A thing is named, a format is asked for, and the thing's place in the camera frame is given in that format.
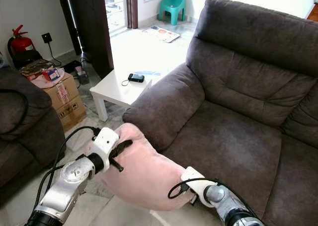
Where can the red and blue packet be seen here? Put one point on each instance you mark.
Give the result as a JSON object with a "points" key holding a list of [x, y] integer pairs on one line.
{"points": [[52, 74]]}

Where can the black wall socket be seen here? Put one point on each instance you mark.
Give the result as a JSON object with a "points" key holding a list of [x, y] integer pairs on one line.
{"points": [[46, 37]]}

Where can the dark brown wooden door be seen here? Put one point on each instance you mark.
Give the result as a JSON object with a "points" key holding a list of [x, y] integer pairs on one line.
{"points": [[89, 30]]}

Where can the cardboard box with red tape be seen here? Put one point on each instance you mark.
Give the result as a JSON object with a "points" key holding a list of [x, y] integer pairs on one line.
{"points": [[62, 92]]}

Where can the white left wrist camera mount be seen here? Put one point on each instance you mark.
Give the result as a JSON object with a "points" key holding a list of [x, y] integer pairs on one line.
{"points": [[106, 142]]}

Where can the teal plastic child chair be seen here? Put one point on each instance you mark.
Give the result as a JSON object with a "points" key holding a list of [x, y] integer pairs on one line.
{"points": [[173, 5]]}

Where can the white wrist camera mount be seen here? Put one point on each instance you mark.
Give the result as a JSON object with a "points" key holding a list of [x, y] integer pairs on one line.
{"points": [[196, 181], [106, 142]]}

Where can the dark brown armchair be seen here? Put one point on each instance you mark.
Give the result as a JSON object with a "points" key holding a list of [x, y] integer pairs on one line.
{"points": [[25, 126]]}

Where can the pink cat face pillow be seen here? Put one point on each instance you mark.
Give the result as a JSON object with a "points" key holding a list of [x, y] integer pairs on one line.
{"points": [[144, 176]]}

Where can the dark brown fabric sofa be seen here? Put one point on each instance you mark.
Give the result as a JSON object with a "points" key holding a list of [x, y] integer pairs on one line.
{"points": [[233, 126]]}

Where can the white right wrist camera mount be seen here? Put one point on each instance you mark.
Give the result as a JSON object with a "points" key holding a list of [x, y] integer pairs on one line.
{"points": [[196, 181]]}

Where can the dark brown door frame post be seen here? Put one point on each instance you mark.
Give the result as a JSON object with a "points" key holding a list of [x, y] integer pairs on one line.
{"points": [[132, 6]]}

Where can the printed floor mat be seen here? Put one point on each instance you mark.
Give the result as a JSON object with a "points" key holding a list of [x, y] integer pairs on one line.
{"points": [[161, 34]]}

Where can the red fire extinguisher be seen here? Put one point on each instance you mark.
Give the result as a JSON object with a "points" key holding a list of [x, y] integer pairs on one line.
{"points": [[22, 43]]}

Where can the white low side table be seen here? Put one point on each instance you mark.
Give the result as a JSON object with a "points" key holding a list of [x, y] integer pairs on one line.
{"points": [[114, 89]]}

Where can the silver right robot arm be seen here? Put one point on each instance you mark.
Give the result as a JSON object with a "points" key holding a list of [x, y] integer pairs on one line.
{"points": [[231, 206]]}

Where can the brown patterned tray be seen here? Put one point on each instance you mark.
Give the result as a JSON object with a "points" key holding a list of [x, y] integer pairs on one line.
{"points": [[35, 67]]}

